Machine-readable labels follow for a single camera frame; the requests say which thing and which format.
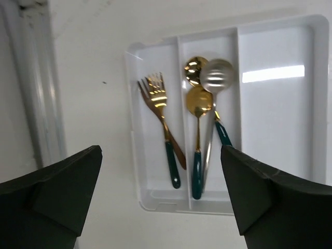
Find copper fork in tray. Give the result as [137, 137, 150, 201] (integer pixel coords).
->
[137, 81, 187, 170]

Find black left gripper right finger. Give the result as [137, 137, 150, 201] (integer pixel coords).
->
[220, 146, 331, 248]

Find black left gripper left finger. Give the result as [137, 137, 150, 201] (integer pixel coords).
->
[1, 145, 103, 248]

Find gold fork in tray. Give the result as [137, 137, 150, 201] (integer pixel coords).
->
[141, 72, 181, 189]

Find aluminium rail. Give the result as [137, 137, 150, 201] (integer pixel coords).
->
[1, 1, 66, 168]

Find silver spoon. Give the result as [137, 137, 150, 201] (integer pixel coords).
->
[200, 59, 234, 191]

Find gold spoon green handle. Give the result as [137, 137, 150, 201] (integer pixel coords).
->
[186, 85, 213, 200]
[184, 56, 234, 145]

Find white cutlery tray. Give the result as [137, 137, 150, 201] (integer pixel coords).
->
[125, 14, 331, 215]

